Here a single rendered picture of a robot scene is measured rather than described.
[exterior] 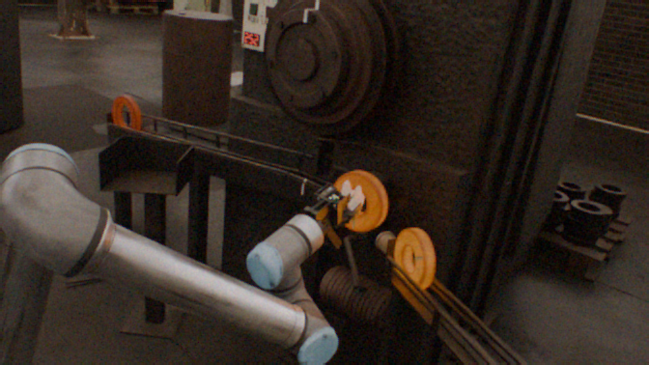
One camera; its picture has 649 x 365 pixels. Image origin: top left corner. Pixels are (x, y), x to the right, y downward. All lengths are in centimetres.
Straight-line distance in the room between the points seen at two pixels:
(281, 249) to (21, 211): 51
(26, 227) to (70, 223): 6
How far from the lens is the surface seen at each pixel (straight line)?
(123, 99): 253
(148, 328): 220
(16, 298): 104
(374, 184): 131
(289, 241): 113
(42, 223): 84
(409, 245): 137
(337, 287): 158
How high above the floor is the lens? 137
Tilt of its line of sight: 22 degrees down
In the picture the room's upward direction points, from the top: 8 degrees clockwise
